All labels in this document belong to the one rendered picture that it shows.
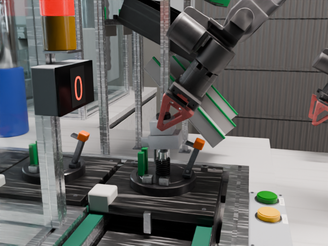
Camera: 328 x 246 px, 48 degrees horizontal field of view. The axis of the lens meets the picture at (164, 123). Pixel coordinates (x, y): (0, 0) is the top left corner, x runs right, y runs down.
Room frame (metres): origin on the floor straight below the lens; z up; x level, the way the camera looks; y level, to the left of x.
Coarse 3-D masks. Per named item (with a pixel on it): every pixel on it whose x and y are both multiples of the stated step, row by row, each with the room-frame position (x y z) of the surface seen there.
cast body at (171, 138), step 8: (168, 112) 0.74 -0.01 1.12; (152, 120) 0.73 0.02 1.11; (168, 120) 0.72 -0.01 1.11; (152, 128) 0.72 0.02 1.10; (168, 128) 0.71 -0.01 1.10; (152, 136) 0.72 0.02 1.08; (160, 136) 0.72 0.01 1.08; (168, 136) 0.71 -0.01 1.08; (176, 136) 0.71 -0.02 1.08; (144, 144) 0.74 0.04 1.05; (152, 144) 0.72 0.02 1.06; (160, 144) 0.72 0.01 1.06; (168, 144) 0.71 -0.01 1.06; (176, 144) 0.71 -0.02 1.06
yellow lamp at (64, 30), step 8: (48, 16) 0.56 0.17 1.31; (56, 16) 0.56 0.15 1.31; (64, 16) 0.56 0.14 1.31; (72, 16) 0.57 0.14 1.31; (48, 24) 0.56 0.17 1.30; (56, 24) 0.55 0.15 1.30; (64, 24) 0.56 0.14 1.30; (72, 24) 0.57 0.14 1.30; (48, 32) 0.56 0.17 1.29; (56, 32) 0.55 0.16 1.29; (64, 32) 0.56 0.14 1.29; (72, 32) 0.57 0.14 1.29; (48, 40) 0.56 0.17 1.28; (56, 40) 0.55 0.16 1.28; (64, 40) 0.56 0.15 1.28; (72, 40) 0.57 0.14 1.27; (48, 48) 0.56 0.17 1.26; (56, 48) 0.55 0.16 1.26; (64, 48) 0.56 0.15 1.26; (72, 48) 0.57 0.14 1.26
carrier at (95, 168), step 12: (72, 156) 0.85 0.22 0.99; (84, 156) 0.90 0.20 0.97; (72, 168) 0.77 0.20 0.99; (84, 168) 0.79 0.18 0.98; (96, 168) 0.82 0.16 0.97; (108, 168) 0.82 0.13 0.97; (72, 180) 0.75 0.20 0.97; (84, 180) 0.75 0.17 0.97; (96, 180) 0.75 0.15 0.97; (72, 192) 0.69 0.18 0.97; (84, 192) 0.69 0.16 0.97; (72, 204) 0.65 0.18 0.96; (84, 204) 0.67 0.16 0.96
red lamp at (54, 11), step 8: (40, 0) 0.56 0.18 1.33; (48, 0) 0.55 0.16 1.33; (56, 0) 0.55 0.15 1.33; (64, 0) 0.56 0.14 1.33; (72, 0) 0.57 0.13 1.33; (40, 8) 0.57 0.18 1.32; (48, 8) 0.55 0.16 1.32; (56, 8) 0.55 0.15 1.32; (64, 8) 0.56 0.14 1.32; (72, 8) 0.57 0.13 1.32
